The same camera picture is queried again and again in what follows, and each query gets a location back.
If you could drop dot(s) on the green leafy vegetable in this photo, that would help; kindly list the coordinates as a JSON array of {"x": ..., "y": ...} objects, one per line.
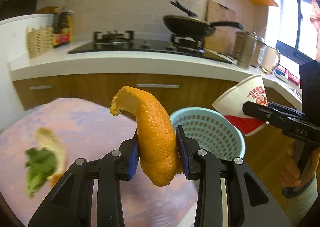
[{"x": 40, "y": 164}]

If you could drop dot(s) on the dark sauce bottle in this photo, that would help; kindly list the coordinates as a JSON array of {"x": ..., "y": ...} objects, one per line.
[{"x": 62, "y": 27}]

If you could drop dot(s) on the stainless steel pot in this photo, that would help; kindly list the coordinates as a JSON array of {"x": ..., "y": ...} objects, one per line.
[{"x": 247, "y": 49}]

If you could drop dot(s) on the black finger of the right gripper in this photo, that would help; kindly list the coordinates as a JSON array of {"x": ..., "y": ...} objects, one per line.
[{"x": 276, "y": 114}]

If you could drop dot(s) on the light blue trash basket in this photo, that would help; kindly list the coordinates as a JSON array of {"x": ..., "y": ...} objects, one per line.
[{"x": 211, "y": 130}]

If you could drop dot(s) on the beige woven basket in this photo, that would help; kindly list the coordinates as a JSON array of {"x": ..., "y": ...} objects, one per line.
[{"x": 39, "y": 41}]

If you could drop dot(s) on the black framed window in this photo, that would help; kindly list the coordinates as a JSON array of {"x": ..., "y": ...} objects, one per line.
[{"x": 298, "y": 37}]

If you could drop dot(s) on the wooden cutting board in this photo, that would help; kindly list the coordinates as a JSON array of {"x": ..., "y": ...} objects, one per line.
[{"x": 223, "y": 39}]

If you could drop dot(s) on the bread bun half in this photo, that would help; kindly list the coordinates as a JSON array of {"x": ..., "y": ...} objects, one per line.
[{"x": 46, "y": 138}]

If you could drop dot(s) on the right hand orange glove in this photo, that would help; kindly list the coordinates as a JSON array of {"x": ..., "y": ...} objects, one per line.
[{"x": 291, "y": 173}]

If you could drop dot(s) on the white refrigerator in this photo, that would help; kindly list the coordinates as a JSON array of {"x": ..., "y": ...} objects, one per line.
[{"x": 13, "y": 45}]

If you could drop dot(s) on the black gas stove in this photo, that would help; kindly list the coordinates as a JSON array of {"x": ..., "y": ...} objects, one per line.
[{"x": 126, "y": 41}]

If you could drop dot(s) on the pink patterned tablecloth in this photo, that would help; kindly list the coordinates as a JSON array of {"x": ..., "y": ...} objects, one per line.
[{"x": 90, "y": 131}]

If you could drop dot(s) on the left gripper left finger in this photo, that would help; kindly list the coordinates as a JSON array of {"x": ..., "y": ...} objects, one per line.
[{"x": 88, "y": 194}]

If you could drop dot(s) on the black frying pan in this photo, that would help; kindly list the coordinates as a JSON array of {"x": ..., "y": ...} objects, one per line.
[{"x": 191, "y": 26}]

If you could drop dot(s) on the red white noodle cup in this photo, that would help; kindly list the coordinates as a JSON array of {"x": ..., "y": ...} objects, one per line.
[{"x": 238, "y": 104}]

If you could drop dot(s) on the orange peel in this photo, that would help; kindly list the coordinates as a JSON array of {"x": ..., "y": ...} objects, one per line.
[{"x": 158, "y": 152}]

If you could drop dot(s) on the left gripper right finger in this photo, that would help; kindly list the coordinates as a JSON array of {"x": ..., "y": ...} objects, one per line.
[{"x": 249, "y": 202}]

